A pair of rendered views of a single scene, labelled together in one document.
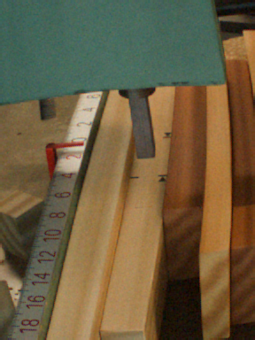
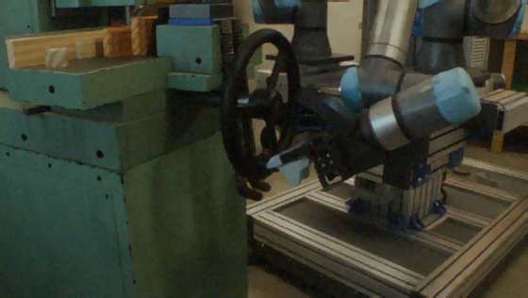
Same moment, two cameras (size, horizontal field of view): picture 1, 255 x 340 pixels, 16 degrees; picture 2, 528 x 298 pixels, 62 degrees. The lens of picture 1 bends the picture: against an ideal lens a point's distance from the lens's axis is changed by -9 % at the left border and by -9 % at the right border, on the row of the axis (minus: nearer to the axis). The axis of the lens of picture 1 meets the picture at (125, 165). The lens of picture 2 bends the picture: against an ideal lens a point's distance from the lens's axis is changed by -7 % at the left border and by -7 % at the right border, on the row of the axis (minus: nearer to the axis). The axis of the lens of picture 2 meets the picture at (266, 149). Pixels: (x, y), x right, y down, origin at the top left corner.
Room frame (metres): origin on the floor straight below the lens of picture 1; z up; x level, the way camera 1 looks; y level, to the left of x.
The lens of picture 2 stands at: (-0.43, -0.64, 1.01)
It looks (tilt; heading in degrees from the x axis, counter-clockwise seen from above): 18 degrees down; 19
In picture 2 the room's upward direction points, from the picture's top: straight up
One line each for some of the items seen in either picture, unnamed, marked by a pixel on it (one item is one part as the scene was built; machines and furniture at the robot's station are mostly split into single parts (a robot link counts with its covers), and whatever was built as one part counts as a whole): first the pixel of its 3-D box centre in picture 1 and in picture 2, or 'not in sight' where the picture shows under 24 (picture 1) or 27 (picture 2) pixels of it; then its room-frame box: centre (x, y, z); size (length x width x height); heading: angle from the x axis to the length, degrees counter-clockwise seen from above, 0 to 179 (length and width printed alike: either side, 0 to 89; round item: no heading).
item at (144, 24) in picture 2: not in sight; (167, 33); (0.47, -0.10, 0.94); 0.16 x 0.01 x 0.07; 171
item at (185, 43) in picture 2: not in sight; (204, 45); (0.44, -0.20, 0.92); 0.15 x 0.13 x 0.09; 171
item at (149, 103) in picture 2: not in sight; (154, 88); (0.45, -0.07, 0.82); 0.40 x 0.21 x 0.04; 171
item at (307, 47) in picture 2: not in sight; (310, 40); (1.19, -0.24, 0.87); 0.15 x 0.15 x 0.10
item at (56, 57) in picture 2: not in sight; (57, 57); (0.21, -0.02, 0.92); 0.03 x 0.03 x 0.03; 33
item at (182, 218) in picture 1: (194, 173); not in sight; (0.49, -0.04, 0.92); 0.16 x 0.02 x 0.04; 171
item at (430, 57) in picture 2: not in sight; (441, 54); (0.97, -0.68, 0.87); 0.15 x 0.15 x 0.10
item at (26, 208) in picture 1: (21, 225); not in sight; (0.64, 0.09, 0.82); 0.03 x 0.03 x 0.04; 45
